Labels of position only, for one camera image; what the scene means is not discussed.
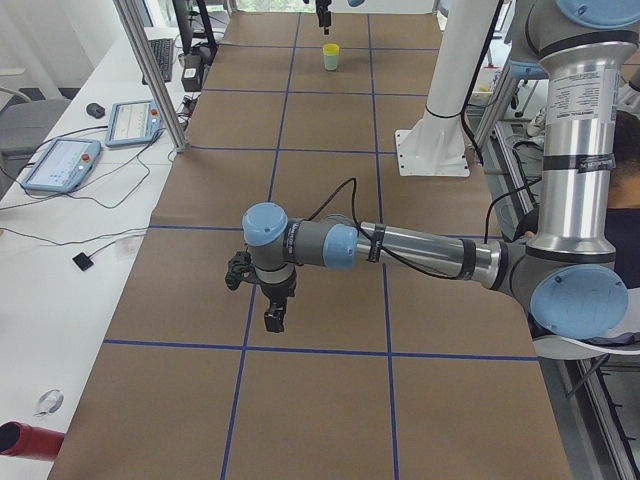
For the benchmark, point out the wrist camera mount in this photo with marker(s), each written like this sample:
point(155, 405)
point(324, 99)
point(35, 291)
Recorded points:
point(240, 269)

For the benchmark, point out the black keyboard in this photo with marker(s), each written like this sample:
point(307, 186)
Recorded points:
point(163, 52)

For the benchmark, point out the blue teach pendant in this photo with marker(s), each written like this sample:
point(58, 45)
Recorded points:
point(63, 166)
point(133, 123)

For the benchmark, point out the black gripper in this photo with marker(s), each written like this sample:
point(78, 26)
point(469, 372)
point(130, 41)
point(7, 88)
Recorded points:
point(278, 290)
point(323, 15)

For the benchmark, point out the black power supply box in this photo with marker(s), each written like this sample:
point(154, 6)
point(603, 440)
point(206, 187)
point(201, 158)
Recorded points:
point(192, 73)

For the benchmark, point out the small black square device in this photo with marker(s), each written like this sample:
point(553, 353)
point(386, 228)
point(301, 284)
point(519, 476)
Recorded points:
point(83, 261)

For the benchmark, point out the green plastic cup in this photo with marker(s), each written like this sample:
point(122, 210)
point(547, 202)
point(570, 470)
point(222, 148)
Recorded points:
point(331, 62)

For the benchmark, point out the far blue teach pendant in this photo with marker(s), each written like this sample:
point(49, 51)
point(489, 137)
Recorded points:
point(133, 123)

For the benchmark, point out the yellow plastic cup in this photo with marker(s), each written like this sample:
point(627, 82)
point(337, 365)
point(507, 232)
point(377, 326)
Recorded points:
point(331, 49)

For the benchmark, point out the near blue teach pendant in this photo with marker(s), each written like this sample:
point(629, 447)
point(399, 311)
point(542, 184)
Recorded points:
point(63, 166)

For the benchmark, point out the red bottle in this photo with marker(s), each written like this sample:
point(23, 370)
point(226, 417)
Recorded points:
point(25, 441)

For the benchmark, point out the clear tape roll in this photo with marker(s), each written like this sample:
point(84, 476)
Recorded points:
point(49, 402)

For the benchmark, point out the aluminium frame post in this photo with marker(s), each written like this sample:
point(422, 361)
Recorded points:
point(134, 29)

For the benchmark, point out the seated person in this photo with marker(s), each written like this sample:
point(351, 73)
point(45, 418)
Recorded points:
point(622, 226)

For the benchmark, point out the black computer mouse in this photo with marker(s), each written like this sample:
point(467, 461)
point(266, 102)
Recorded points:
point(95, 110)

